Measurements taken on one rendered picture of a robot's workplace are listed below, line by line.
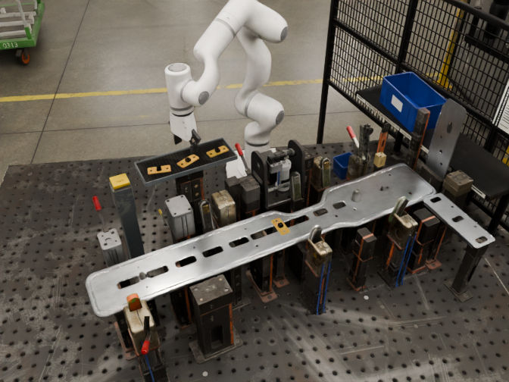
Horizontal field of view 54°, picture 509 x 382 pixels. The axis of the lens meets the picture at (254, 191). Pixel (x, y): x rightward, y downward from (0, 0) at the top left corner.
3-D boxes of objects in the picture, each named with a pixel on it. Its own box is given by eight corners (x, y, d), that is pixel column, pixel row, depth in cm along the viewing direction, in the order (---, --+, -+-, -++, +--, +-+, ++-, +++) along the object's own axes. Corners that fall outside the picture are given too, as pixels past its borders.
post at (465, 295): (461, 302, 195) (484, 254, 176) (442, 283, 203) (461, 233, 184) (473, 296, 197) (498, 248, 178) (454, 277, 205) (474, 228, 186)
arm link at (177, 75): (200, 101, 171) (181, 93, 176) (197, 67, 162) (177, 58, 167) (182, 112, 166) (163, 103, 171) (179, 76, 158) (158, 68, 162)
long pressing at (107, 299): (98, 327, 154) (97, 324, 153) (82, 276, 169) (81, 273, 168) (440, 194, 200) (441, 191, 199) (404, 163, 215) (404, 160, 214)
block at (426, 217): (410, 277, 205) (426, 230, 186) (393, 258, 212) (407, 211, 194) (428, 268, 208) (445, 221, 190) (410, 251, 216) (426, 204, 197)
